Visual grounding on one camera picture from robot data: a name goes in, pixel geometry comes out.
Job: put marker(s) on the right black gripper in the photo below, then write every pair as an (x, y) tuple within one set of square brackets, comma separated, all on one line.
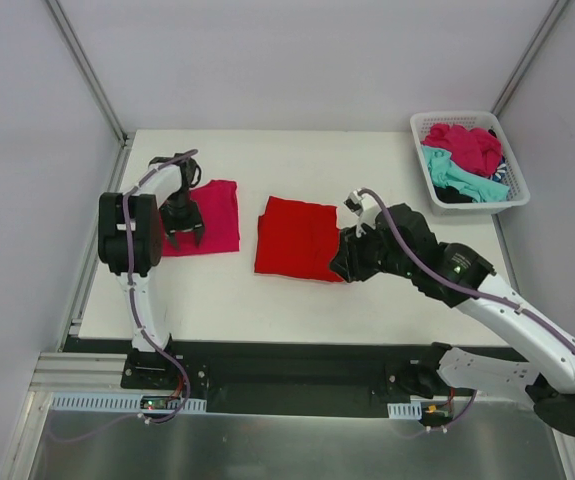
[(355, 254)]

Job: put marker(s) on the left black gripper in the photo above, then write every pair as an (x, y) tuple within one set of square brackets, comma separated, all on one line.
[(182, 222)]

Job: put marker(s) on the magenta t shirt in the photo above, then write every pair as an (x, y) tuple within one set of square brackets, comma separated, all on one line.
[(474, 150), (218, 205)]

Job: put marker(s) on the red t shirt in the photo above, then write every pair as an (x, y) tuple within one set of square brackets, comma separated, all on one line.
[(297, 239)]

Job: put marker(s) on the white plastic basket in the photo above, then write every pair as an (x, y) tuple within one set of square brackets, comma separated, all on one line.
[(518, 192)]

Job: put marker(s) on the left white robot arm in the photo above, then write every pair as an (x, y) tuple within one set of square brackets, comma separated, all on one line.
[(132, 226)]

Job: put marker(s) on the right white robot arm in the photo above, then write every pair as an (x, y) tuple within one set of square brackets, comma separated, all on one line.
[(397, 241)]

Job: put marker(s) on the black garment in basket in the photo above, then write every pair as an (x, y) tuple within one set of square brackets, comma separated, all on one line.
[(450, 195)]

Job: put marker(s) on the teal t shirt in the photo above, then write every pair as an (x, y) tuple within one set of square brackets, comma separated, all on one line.
[(444, 172)]

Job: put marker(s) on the crumpled magenta t shirt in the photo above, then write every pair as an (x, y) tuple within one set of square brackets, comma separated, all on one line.
[(474, 150)]

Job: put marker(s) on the striped garment in basket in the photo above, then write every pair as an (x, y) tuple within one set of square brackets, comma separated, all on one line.
[(500, 171)]

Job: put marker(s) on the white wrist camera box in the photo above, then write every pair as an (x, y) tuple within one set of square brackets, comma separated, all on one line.
[(366, 209)]

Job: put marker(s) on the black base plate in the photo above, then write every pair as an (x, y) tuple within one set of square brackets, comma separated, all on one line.
[(285, 379)]

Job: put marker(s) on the right white cable duct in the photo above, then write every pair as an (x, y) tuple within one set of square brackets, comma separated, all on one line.
[(405, 411)]

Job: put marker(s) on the white cable duct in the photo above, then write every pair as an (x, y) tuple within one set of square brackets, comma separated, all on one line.
[(124, 403), (405, 411)]

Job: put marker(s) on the aluminium rail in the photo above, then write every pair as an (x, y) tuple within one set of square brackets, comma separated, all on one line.
[(78, 372)]

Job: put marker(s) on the left aluminium frame post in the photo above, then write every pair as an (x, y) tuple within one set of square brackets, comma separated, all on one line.
[(80, 58)]

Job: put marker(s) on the aluminium frame post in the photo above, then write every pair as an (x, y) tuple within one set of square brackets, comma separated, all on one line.
[(554, 16), (80, 58)]

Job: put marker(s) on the left white cable duct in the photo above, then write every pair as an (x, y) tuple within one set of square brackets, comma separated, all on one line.
[(124, 403)]

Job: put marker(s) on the right aluminium frame post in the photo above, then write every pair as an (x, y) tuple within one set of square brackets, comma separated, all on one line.
[(554, 16)]

